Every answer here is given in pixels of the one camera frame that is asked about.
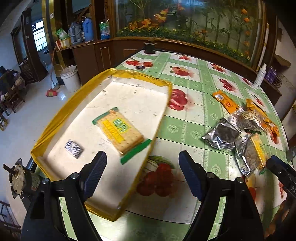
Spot small blue white candy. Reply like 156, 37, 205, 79
64, 140, 84, 159

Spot silver foil snack bag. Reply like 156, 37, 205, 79
201, 118, 241, 151

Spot green yellow cracker pack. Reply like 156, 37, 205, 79
92, 107, 152, 165

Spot small orange snack packet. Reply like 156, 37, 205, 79
212, 90, 239, 114

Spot orange cracker pack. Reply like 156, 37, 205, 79
250, 133, 268, 174

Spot clear dark snack bag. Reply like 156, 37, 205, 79
227, 108, 264, 132

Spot small motor device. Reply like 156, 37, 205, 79
3, 158, 43, 198

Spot yellow-rimmed white tray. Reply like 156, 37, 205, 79
31, 69, 173, 221

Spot red broom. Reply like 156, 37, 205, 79
46, 48, 59, 97

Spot white plastic bucket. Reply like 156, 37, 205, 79
60, 65, 81, 92

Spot purple bottles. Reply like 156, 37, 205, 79
264, 66, 276, 84

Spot white spray bottle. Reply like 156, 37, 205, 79
253, 63, 266, 89

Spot seated person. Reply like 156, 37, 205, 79
1, 66, 25, 102

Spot black table object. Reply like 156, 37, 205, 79
144, 41, 156, 54

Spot wooden cabinet with flower mural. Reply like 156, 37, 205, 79
41, 0, 283, 98

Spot blue water jug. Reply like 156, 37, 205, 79
82, 18, 94, 42

